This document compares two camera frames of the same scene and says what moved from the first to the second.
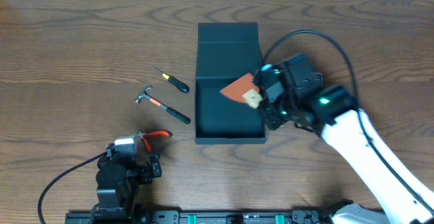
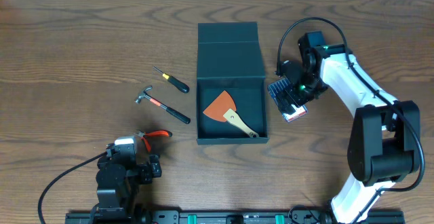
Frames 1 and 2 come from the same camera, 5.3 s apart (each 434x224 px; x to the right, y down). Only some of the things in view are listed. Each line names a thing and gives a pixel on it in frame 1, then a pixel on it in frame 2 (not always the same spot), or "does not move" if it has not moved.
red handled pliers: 152,133 does not move
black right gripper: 271,122 → 288,101
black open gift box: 226,51 does not move
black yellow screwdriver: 178,83 does not move
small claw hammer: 143,95 does not move
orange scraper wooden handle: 244,89 → 223,108
